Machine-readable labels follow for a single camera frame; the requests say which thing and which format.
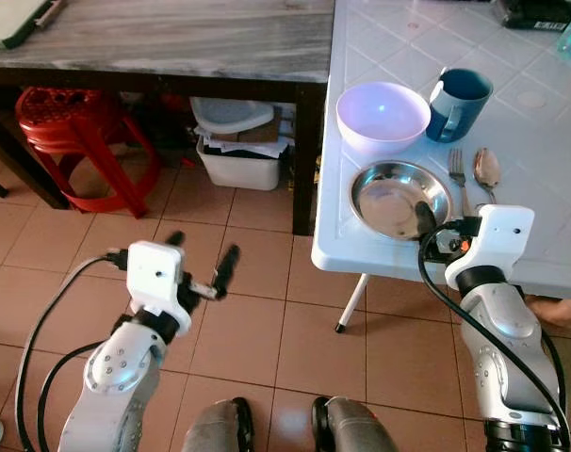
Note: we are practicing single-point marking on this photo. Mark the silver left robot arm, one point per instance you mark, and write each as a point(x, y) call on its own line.
point(121, 372)

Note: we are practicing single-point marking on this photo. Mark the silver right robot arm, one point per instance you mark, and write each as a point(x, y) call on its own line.
point(512, 348)

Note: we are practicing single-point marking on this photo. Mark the stainless steel plate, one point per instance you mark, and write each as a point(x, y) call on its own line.
point(389, 198)

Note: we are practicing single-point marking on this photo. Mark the steel fork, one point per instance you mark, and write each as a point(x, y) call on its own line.
point(458, 174)

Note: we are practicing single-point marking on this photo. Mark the steel spoon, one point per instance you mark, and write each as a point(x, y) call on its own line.
point(486, 169)

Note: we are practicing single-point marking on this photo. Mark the white plastic storage bin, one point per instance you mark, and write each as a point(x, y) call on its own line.
point(238, 165)

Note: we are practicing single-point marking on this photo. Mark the lavender plastic bowl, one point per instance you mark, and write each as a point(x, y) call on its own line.
point(382, 118)

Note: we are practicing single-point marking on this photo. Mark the white metal table leg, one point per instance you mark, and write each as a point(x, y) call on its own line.
point(351, 303)

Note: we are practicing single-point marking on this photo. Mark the blue plastic mug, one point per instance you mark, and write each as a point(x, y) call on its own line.
point(460, 104)

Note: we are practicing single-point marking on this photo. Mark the person's bare foot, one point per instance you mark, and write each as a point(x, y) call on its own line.
point(559, 311)

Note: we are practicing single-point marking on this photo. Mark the grey left robot leg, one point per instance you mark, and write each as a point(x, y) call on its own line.
point(215, 428)

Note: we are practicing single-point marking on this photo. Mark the grey robot leg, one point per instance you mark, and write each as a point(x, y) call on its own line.
point(356, 428)
point(215, 428)

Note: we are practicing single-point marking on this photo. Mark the white plastic table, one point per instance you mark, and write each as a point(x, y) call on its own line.
point(540, 122)

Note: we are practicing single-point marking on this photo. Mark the red plastic stool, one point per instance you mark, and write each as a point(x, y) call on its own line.
point(69, 118)

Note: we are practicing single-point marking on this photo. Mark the grey marble top table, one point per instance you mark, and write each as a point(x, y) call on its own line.
point(172, 38)

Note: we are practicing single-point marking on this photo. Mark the grey right robot leg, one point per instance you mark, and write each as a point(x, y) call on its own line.
point(356, 428)

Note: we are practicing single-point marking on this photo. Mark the black box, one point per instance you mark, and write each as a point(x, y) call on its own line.
point(535, 11)

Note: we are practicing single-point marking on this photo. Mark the green edged tray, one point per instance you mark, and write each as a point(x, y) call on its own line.
point(12, 24)

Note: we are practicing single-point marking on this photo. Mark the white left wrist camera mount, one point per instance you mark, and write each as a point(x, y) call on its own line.
point(154, 273)

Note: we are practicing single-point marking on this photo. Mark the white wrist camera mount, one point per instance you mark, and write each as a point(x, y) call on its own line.
point(497, 240)
point(154, 273)

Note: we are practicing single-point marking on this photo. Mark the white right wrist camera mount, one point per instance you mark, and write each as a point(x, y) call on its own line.
point(497, 240)

